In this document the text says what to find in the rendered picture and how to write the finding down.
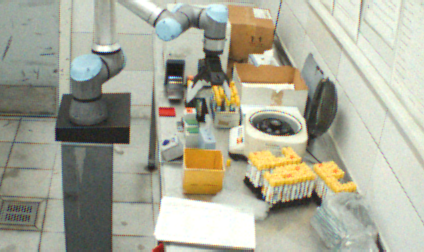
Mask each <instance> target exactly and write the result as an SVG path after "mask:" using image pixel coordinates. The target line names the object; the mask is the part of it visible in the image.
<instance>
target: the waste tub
mask: <svg viewBox="0 0 424 252"><path fill-rule="evenodd" d="M183 151H184V154H183V163H182V171H181V174H182V193H187V194H203V195H216V193H218V191H219V192H221V190H222V185H223V179H224V173H225V164H224V159H223V154H222V150H212V149H198V148H183Z"/></svg>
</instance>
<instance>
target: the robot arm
mask: <svg viewBox="0 0 424 252"><path fill-rule="evenodd" d="M117 2H118V3H119V4H121V5H122V6H124V8H127V10H129V11H131V12H132V13H134V14H136V16H139V18H141V19H142V20H144V21H146V23H149V25H152V27H154V28H155V32H156V34H157V36H158V38H160V39H161V40H162V41H170V40H174V39H175V38H177V37H179V36H180V35H181V34H183V32H186V31H187V30H189V29H191V28H195V29H202V30H204V34H203V39H202V42H203V53H205V58H203V59H199V60H198V68H197V73H198V74H197V75H196V76H195V77H194V81H193V82H191V83H190V85H189V92H188V95H187V102H190V101H191V100H192V99H193V98H194V95H196V94H197V91H198V90H199V89H201V88H202V87H203V83H202V80H205V81H206V83H209V82H210V84H211V86H220V87H221V88H222V89H223V90H224V92H225V95H226V97H227V98H228V101H230V100H231V86H230V80H229V78H228V76H227V74H225V71H223V69H222V65H221V59H220V56H218V55H221V54H223V52H224V46H225V40H226V31H227V21H228V18H227V17H228V9H227V7H226V6H223V5H221V4H209V5H208V6H206V8H201V7H198V6H192V5H189V4H181V3H178V4H175V7H174V8H173V9H172V12H170V11H169V10H168V9H166V8H165V7H163V6H162V5H160V4H159V3H157V2H156V1H155V0H94V4H95V11H94V18H95V32H94V33H95V42H94V43H93V44H92V45H91V54H85V55H80V56H78V57H77V58H75V59H74V60H73V61H72V63H71V68H70V76H71V82H72V101H71V106H70V109H69V119H70V120H71V121H72V122H73V123H76V124H80V125H94V124H97V123H101V122H102V121H104V120H105V119H106V118H107V106H106V105H105V101H104V100H103V97H102V85H103V83H105V82H107V81H108V80H110V79H111V78H112V77H115V76H116V75H118V74H119V73H120V72H121V71H122V70H123V69H124V67H125V65H126V61H127V58H126V54H125V51H123V48H122V47H121V43H119V42H118V41H117ZM201 60H204V61H201ZM199 65H200V68H199Z"/></svg>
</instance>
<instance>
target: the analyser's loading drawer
mask: <svg viewBox="0 0 424 252"><path fill-rule="evenodd" d="M181 75H182V74H170V75H169V74H167V75H166V80H167V87H168V99H184V89H183V85H182V83H183V82H182V77H181Z"/></svg>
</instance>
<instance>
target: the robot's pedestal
mask: <svg viewBox="0 0 424 252"><path fill-rule="evenodd" d="M61 169H62V192H63V211H64V232H65V251H66V252H113V249H112V236H113V226H112V213H113V198H112V189H113V144H100V143H78V142H61Z"/></svg>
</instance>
